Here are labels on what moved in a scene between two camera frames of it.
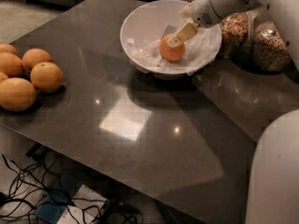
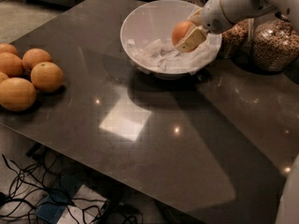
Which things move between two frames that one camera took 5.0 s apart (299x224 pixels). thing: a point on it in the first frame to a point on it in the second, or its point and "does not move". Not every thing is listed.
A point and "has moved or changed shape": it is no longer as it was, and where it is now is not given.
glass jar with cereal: [270, 51] does not move
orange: [168, 52] has moved or changed shape
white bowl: [144, 28] does not move
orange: [11, 64] does not move
